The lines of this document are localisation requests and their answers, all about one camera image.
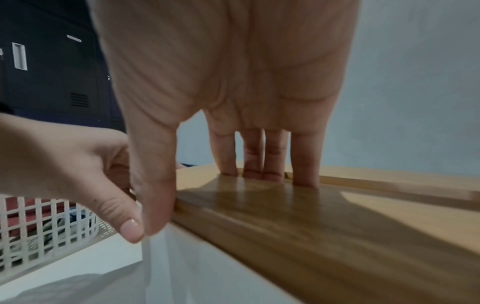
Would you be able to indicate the white storage box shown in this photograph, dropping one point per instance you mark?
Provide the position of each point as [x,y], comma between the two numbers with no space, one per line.
[210,267]

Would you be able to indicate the person's left hand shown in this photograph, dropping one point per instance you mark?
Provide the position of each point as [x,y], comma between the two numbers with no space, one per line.
[56,160]

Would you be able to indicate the blue grey clothes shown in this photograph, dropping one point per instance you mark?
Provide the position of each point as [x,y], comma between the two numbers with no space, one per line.
[63,227]

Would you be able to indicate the person's right hand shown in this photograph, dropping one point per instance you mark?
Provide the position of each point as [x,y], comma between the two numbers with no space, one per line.
[232,59]

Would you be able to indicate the white plastic lattice basket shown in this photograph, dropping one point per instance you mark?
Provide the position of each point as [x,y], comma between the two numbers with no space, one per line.
[45,237]

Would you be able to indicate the wooden box lid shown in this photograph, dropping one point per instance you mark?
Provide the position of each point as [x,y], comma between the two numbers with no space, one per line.
[337,231]

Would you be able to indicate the red cloth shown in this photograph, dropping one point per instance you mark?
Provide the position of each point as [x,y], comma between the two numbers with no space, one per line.
[26,213]

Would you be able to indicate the dark metal locker cabinet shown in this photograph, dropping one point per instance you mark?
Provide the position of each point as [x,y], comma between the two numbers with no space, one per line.
[52,68]

